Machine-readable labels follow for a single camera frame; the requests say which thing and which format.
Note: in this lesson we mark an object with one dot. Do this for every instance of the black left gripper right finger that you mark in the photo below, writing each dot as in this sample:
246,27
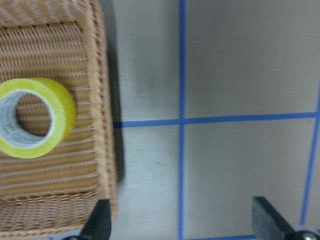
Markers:
269,224

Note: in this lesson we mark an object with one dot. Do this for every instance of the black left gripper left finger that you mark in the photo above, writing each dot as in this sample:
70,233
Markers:
99,224

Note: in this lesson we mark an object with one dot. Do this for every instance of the yellow tape roll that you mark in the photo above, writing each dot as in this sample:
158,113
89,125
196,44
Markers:
36,114

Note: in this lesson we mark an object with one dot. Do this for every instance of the brown wicker basket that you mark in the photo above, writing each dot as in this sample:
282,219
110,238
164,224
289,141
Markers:
63,40

